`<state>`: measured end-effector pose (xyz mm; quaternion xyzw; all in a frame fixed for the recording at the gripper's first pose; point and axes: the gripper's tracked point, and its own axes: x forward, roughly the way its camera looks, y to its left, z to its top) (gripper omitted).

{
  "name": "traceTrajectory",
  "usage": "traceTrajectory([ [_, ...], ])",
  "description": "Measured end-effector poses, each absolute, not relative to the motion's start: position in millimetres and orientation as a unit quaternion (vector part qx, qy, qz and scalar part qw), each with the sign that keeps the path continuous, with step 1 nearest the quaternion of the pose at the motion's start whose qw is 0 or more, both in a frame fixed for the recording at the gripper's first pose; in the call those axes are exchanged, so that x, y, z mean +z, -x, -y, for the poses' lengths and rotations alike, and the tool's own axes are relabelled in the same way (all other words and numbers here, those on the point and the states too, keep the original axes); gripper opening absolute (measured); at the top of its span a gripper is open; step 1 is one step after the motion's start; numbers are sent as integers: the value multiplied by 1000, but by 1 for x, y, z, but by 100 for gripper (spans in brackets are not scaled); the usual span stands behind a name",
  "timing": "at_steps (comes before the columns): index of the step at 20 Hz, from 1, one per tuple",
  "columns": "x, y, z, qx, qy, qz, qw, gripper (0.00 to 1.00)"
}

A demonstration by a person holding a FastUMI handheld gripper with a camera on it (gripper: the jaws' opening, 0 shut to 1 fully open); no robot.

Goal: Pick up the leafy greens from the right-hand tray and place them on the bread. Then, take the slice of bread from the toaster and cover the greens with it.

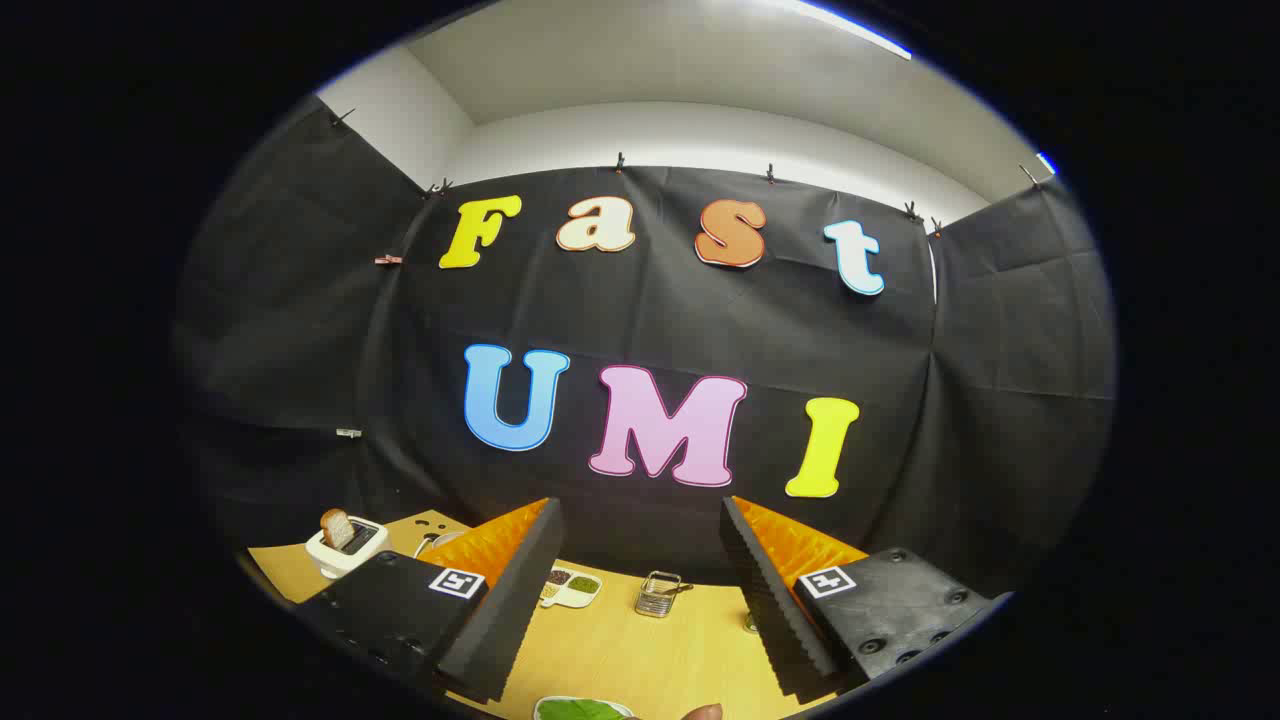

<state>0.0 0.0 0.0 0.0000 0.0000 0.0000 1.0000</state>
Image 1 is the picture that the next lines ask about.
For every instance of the green lettuce leaf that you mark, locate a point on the green lettuce leaf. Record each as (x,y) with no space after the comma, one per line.
(585,711)

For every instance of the black backdrop cloth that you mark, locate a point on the black backdrop cloth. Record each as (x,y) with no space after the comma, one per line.
(650,320)

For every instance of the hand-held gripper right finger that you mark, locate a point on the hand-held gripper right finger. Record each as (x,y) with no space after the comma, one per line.
(770,610)

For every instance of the white oval plate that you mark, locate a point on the white oval plate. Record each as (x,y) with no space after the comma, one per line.
(545,704)

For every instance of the divided white bean dish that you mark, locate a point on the divided white bean dish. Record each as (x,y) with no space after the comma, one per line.
(572,599)

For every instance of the white round plate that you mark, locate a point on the white round plate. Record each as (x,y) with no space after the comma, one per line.
(446,538)

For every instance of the reddish brown rounded object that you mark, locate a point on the reddish brown rounded object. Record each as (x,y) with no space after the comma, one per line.
(705,713)

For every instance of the white toaster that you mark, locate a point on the white toaster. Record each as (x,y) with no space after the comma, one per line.
(330,562)

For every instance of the toasted bread slice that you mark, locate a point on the toasted bread slice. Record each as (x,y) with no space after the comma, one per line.
(337,528)

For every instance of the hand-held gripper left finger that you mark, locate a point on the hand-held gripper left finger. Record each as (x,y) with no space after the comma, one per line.
(515,610)

